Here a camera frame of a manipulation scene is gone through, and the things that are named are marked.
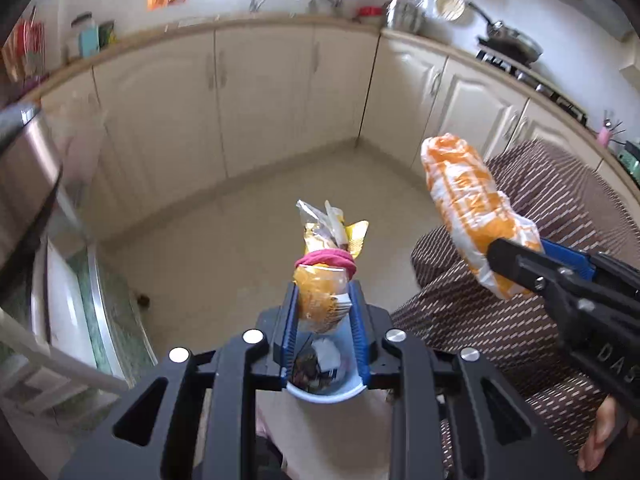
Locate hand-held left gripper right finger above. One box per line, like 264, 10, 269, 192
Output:
349, 280, 583, 480

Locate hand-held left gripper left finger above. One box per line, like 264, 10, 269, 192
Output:
57, 280, 301, 480

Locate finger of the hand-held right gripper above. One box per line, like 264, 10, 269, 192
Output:
486, 238, 601, 331
541, 238, 640, 303

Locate yellow snack bag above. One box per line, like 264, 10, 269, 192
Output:
292, 200, 371, 336

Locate light blue plastic bin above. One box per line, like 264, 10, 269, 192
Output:
285, 327, 368, 406

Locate pink hair band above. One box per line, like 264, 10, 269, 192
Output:
295, 249, 358, 281

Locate orange and white packet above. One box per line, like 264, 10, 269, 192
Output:
420, 132, 543, 301

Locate person's right hand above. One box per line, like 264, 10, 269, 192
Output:
576, 396, 631, 472

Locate white crumpled paper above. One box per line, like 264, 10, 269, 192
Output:
312, 339, 342, 371

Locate dark crumpled wrapper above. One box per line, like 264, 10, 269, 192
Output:
292, 352, 326, 392

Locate person in striped trousers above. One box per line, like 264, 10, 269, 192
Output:
387, 140, 640, 461

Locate green container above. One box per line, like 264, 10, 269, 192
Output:
620, 140, 640, 182

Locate pink utensil holder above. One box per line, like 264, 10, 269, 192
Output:
595, 119, 624, 148

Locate gas stove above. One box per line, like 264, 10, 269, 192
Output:
475, 47, 589, 127

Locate cream kitchen cabinet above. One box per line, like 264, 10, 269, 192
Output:
357, 30, 640, 196
40, 22, 381, 241

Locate frying pan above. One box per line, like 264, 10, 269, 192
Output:
467, 2, 544, 64

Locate white plate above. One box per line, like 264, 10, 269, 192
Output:
434, 0, 468, 22

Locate steel pot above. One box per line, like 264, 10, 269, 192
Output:
385, 0, 426, 34

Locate silver metal table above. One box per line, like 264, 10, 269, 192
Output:
0, 102, 65, 283

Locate teal storage jar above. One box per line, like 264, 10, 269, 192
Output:
70, 12, 101, 59

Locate red packets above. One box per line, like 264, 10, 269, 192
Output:
2, 20, 46, 82

